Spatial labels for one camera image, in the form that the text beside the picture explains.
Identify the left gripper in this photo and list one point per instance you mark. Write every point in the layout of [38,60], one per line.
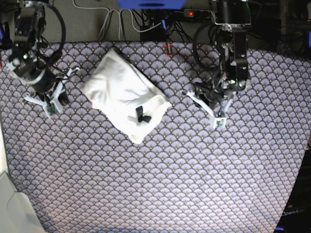
[215,99]

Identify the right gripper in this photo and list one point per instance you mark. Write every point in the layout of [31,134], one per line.
[56,95]

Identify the white printed T-shirt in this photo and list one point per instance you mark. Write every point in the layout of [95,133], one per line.
[132,103]

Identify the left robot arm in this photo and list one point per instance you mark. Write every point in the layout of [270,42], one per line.
[231,75]

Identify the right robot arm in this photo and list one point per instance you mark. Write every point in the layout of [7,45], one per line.
[27,64]

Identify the red clamp at table edge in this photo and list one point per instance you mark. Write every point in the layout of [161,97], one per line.
[169,49]

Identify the patterned grey table cloth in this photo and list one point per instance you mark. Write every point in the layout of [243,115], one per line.
[82,175]

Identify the black power adapter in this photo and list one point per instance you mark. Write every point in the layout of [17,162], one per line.
[157,34]

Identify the black power strip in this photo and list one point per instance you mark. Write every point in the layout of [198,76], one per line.
[197,13]

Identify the blue box at top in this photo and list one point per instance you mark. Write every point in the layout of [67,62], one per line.
[151,4]

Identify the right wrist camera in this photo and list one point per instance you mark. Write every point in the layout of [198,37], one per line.
[51,110]

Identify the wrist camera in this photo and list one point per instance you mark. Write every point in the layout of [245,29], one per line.
[216,121]
[51,110]

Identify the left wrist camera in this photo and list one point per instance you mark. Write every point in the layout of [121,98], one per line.
[216,121]

